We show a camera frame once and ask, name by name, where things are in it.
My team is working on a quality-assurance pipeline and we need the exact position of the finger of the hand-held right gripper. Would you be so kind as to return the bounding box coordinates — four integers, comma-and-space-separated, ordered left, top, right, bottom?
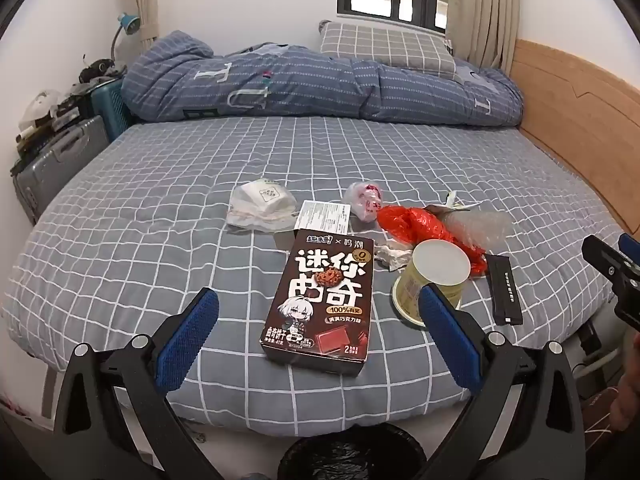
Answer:
581, 234, 640, 332
618, 232, 640, 273

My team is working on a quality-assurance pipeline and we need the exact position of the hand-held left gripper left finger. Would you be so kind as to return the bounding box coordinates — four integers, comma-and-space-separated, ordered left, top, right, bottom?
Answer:
50, 287, 221, 480

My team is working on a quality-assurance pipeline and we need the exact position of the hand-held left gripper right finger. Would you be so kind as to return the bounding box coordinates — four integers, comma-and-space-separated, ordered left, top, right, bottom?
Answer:
419, 282, 586, 480

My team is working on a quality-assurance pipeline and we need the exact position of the black slim box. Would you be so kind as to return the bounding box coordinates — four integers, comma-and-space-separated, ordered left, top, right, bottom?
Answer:
486, 254, 523, 327

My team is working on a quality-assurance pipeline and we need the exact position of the yellow paper cup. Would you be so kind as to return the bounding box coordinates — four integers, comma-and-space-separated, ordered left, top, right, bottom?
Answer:
391, 239, 472, 328

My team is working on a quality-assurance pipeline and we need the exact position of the white tissue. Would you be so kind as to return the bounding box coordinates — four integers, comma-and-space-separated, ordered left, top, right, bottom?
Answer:
375, 240, 418, 271

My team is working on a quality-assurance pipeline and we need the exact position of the clear bubble wrap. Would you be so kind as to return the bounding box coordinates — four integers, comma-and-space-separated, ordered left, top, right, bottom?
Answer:
440, 210, 513, 256

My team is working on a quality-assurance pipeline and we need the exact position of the red plastic bag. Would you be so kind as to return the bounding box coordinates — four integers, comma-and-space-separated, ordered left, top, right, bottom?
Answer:
376, 205, 487, 277

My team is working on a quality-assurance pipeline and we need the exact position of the brown cookie box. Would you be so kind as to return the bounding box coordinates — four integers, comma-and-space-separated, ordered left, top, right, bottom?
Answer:
262, 229, 376, 378

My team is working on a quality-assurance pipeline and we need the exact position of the yellow snack wrapper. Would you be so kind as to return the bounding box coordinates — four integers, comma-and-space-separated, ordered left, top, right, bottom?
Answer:
425, 191, 483, 218

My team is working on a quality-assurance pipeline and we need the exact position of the small white plastic bag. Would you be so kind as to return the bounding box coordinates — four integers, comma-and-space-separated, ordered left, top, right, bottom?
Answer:
343, 181, 386, 222

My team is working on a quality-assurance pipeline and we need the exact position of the black trash bin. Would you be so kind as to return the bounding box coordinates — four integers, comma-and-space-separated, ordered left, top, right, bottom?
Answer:
277, 422, 428, 480

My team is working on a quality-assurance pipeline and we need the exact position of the white cotton pad bag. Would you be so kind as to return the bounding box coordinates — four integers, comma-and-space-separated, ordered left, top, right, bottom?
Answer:
226, 178, 299, 233

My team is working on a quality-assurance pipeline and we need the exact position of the white paper label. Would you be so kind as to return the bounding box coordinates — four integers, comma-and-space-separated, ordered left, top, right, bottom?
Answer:
296, 200, 353, 233

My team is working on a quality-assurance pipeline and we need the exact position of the wooden headboard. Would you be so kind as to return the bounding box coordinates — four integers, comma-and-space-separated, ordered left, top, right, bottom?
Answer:
512, 39, 640, 241

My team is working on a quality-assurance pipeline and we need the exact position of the grey suitcase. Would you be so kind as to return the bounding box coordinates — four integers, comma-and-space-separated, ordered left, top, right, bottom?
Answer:
11, 115, 111, 226

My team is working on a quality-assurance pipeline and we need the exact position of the teal suitcase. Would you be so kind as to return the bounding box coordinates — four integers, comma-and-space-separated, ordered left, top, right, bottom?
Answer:
90, 77, 133, 143

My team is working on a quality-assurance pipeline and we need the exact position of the white rounded object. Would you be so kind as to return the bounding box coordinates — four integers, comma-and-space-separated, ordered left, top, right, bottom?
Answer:
20, 89, 63, 131

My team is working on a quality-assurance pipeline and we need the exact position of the beige curtain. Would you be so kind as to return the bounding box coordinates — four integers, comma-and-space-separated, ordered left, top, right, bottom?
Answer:
117, 0, 163, 48
445, 0, 521, 73

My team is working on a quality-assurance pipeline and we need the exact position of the blue patterned quilt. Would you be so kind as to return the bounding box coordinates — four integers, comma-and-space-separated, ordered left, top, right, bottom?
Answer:
121, 30, 526, 128

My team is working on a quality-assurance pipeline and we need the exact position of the grey checked pillow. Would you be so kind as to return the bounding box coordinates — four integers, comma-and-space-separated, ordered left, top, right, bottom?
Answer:
318, 20, 458, 81

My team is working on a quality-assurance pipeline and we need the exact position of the blue desk lamp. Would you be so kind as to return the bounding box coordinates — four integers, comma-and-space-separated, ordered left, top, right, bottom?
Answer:
110, 12, 142, 66

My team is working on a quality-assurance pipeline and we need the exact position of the dark cable clutter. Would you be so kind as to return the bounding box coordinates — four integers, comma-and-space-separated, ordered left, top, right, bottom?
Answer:
80, 59, 126, 86

